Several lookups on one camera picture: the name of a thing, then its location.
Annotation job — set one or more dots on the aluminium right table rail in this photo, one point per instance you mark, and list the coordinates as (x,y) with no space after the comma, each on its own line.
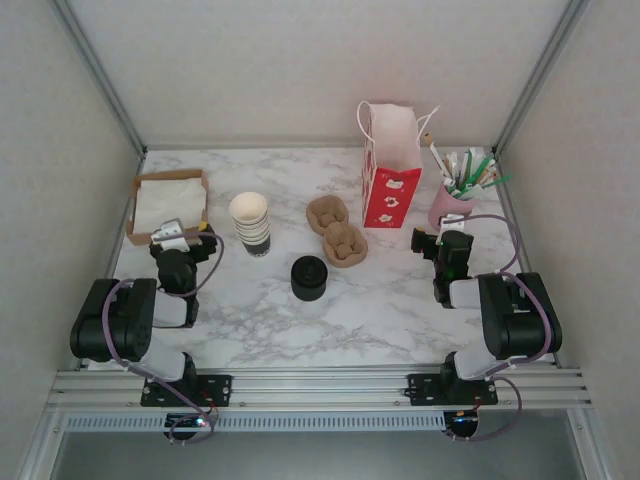
(507,195)

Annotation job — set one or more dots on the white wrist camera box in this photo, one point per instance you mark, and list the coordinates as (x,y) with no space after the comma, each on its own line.
(170,232)
(451,221)

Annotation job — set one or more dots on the aluminium right frame post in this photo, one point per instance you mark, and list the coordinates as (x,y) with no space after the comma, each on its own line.
(542,75)

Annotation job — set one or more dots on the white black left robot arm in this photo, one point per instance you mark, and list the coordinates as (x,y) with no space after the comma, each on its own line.
(115,325)

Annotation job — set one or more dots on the aluminium rear table rail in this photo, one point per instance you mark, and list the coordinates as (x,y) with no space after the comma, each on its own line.
(280,147)

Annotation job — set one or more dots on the aluminium frame post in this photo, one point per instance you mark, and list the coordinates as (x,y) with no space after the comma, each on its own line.
(100,80)
(542,75)

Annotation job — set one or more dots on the stack of cardboard cup carriers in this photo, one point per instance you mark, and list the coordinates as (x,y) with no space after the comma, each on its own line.
(345,245)

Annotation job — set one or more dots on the pink stirrer holder cup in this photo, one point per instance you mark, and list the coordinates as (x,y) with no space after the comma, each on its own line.
(442,200)

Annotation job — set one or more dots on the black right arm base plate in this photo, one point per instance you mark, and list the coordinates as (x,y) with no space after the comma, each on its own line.
(422,390)

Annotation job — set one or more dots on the controller circuit board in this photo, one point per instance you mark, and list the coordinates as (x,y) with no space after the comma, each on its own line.
(462,425)
(185,424)

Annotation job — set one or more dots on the left controller circuit board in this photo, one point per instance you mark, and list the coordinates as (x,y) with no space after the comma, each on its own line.
(185,424)

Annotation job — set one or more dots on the green wrapped straw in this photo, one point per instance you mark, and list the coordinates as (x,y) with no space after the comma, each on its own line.
(482,169)

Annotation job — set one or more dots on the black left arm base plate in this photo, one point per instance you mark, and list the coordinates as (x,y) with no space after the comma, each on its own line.
(220,390)

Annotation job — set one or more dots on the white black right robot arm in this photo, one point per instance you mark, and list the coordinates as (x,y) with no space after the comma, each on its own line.
(520,320)

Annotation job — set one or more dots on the stack of paper cups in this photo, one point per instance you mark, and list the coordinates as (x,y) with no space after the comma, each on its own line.
(250,235)

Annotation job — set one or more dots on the red white paper gift bag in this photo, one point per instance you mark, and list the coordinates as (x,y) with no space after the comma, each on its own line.
(392,200)

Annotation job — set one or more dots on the brown cardboard napkin tray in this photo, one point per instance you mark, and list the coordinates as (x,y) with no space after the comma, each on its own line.
(165,239)

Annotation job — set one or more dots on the white sugar stick brown end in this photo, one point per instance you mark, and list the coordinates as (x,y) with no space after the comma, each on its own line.
(436,152)

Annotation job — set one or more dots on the right controller circuit board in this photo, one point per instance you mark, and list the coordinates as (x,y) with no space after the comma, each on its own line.
(462,425)

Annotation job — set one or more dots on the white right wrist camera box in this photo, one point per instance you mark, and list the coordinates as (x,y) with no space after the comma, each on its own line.
(451,221)

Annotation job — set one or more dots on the white green paper sachet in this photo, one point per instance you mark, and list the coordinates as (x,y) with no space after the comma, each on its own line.
(467,162)

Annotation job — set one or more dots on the stack of black lids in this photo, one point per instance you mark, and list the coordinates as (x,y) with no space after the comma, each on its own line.
(309,285)

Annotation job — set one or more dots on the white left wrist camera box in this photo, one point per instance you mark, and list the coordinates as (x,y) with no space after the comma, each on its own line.
(170,232)

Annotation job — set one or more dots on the aluminium table rail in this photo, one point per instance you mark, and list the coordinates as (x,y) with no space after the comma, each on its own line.
(280,147)
(507,195)

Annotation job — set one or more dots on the aluminium mounting rail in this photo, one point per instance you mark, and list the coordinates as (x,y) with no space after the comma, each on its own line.
(320,387)

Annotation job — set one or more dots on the aluminium left frame post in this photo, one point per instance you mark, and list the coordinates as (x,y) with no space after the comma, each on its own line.
(100,80)

